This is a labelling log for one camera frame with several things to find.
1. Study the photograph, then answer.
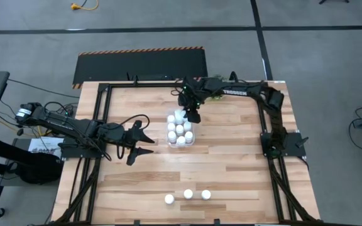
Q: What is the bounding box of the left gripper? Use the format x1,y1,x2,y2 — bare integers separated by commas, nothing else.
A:
117,119,156,166

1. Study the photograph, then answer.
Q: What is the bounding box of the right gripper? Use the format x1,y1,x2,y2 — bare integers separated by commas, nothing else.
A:
177,78,209,124

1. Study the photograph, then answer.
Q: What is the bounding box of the translucent plastic basket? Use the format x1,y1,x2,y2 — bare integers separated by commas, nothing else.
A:
165,108,196,149

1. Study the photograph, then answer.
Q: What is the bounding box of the green plant in white pot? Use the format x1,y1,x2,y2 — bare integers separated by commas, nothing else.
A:
206,74,229,102

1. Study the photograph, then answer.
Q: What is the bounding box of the black power strip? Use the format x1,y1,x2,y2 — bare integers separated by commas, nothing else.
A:
60,107,75,120

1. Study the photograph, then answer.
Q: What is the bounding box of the black hazard-striped floor mat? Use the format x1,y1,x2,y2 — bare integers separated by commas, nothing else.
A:
72,46,209,90

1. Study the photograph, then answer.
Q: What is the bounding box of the white printed paper sheet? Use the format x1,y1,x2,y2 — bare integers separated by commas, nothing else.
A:
28,137,64,159

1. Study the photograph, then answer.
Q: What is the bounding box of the black bag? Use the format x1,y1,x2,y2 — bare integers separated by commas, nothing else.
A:
9,152,64,185

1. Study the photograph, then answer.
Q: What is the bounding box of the black chair base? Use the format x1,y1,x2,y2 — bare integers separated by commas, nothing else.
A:
318,0,351,5

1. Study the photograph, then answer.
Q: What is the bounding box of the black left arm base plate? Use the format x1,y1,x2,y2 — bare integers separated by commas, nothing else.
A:
58,141,107,159

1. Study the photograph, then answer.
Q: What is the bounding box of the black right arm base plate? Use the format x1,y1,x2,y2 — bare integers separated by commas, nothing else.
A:
260,131,307,158

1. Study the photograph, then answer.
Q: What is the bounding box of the yellow extension cable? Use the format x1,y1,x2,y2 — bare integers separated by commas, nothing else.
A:
70,0,100,12

